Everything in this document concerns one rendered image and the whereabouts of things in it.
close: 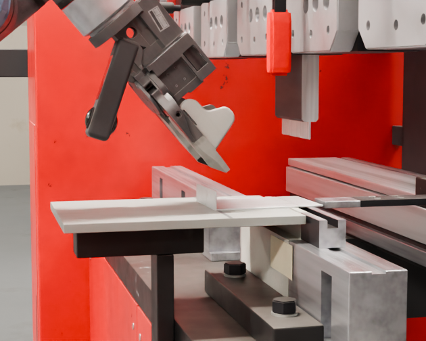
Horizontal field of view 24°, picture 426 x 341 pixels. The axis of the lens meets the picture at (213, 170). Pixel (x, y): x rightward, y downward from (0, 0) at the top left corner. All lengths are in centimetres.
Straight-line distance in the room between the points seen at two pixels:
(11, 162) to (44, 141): 819
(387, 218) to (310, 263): 47
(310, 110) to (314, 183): 68
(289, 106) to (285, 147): 91
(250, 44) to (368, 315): 39
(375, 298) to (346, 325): 4
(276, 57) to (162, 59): 17
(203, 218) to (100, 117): 16
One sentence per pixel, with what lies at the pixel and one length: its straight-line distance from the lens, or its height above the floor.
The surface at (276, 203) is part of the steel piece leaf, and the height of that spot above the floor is 100.
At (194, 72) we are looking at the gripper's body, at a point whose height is 115.
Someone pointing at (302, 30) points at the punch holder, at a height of 120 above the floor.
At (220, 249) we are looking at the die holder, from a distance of 148.
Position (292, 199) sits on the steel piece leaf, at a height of 100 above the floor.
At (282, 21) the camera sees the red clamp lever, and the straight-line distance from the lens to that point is 98.
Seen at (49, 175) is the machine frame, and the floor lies 95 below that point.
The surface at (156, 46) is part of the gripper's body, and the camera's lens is 112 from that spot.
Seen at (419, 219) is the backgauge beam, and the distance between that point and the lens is 139.
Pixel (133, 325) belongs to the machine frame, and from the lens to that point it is 144.
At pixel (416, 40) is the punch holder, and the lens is 76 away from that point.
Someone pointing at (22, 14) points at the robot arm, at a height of 122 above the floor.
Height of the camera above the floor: 116
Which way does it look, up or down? 6 degrees down
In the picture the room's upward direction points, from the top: straight up
